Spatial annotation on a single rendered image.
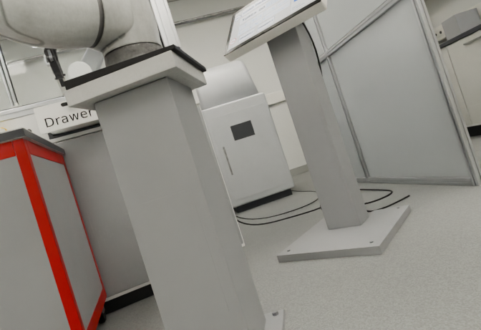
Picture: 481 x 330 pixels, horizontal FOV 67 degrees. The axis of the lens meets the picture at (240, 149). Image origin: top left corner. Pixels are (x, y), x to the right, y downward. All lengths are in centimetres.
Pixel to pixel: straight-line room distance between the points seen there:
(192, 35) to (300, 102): 373
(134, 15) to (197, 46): 423
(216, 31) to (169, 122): 448
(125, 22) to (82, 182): 96
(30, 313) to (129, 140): 59
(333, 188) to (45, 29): 126
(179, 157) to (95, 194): 94
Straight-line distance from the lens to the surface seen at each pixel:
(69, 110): 166
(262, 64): 527
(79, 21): 93
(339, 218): 171
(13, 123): 185
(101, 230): 177
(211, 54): 519
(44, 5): 90
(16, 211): 121
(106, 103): 94
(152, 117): 89
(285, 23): 160
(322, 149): 165
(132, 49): 96
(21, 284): 123
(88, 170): 177
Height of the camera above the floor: 48
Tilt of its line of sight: 1 degrees up
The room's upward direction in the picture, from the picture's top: 18 degrees counter-clockwise
